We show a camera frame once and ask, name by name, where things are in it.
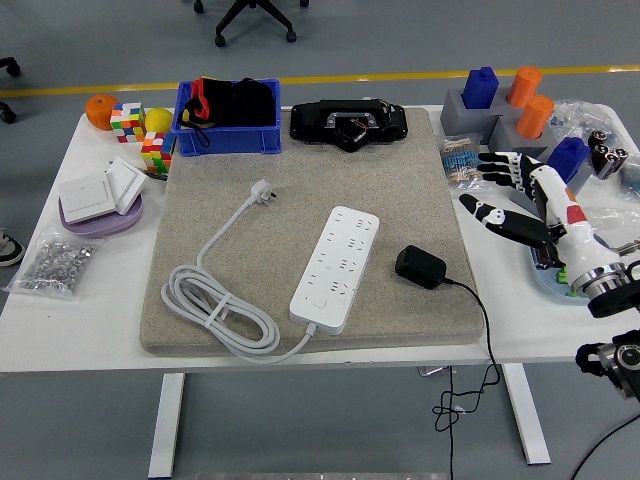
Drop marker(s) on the white table leg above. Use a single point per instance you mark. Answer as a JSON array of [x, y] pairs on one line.
[[525, 415], [167, 425]]

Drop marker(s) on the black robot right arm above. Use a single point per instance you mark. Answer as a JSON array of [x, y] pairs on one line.
[[607, 300]]

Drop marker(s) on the grey-brown felt mat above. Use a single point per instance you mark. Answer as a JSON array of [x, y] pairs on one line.
[[300, 170]]

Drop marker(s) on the light blue oval plate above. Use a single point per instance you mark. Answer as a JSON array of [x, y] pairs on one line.
[[545, 280]]

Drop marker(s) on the black and red cloth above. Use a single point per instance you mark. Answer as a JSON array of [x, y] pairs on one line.
[[240, 107]]

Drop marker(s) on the multicolour puzzle cube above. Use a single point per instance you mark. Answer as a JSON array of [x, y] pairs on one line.
[[127, 125], [156, 152]]

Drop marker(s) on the blue square peg block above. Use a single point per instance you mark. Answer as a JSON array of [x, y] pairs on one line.
[[480, 90], [570, 157]]

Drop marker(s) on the white and black sneaker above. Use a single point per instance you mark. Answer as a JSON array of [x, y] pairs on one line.
[[10, 252]]

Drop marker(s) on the white wall switch panel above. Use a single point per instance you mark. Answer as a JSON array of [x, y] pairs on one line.
[[85, 197], [127, 182]]

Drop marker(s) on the clear bag of metal nuts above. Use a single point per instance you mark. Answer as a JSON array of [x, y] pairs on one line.
[[55, 262]]

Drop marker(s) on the clear bag of resistors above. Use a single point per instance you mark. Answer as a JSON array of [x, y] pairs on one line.
[[457, 160]]

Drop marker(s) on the small dark metal tool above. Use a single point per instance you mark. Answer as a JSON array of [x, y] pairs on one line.
[[156, 175]]

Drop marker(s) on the small black capacitor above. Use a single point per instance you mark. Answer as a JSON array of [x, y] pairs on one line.
[[546, 257]]

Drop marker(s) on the purple oval tray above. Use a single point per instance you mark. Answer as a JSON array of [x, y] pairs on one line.
[[110, 227]]

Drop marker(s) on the black chair base with castors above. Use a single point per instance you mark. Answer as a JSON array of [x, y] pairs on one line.
[[12, 67]]

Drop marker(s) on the green cylinder piece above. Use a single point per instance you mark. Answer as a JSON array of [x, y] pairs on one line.
[[564, 277]]

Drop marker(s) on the large dark capacitor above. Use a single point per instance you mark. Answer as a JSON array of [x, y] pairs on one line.
[[601, 157], [617, 162], [599, 137]]

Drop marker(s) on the grey socket block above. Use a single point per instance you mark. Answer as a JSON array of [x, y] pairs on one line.
[[584, 177], [452, 120], [502, 135]]

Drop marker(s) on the clear empty-looking plastic bag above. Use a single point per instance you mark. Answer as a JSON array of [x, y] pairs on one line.
[[615, 220]]

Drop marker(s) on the blue plastic bin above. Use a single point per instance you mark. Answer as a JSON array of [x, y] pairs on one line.
[[225, 142]]

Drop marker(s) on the black office chair base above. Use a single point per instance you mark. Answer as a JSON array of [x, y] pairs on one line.
[[220, 40]]

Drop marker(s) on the black electronic device housing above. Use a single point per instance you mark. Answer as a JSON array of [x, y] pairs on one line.
[[310, 120]]

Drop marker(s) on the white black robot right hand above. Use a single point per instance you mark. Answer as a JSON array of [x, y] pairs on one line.
[[575, 235]]

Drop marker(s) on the yellow lemon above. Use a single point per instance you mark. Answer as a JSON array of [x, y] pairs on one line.
[[159, 120]]

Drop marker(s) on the orange cylinder peg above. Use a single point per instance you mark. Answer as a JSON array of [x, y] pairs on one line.
[[525, 85], [535, 117]]

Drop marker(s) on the orange fruit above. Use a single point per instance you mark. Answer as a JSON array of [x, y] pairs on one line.
[[97, 112]]

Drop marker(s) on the clear bag of blue parts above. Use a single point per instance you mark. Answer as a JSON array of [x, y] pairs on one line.
[[585, 117]]

